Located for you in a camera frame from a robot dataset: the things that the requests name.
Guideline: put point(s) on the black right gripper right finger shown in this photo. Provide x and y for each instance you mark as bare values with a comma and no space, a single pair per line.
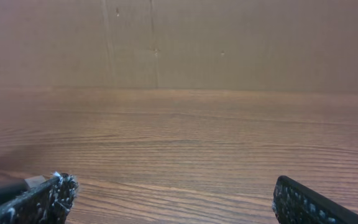
294,203

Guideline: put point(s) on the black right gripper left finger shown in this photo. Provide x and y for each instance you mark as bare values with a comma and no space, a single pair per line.
38,200

